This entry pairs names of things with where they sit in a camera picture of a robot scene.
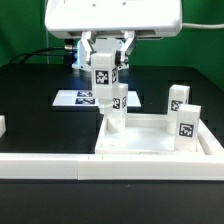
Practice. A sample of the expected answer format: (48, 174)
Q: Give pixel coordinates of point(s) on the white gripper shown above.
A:
(67, 19)

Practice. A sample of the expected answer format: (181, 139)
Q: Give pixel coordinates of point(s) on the white square table top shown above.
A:
(147, 134)

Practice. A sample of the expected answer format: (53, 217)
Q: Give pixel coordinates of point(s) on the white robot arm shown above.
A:
(125, 20)

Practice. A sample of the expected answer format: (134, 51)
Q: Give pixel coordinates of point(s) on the white marker sheet with tags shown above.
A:
(85, 98)

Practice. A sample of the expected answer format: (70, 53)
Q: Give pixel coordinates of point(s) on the white U-shaped fence frame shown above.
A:
(111, 166)

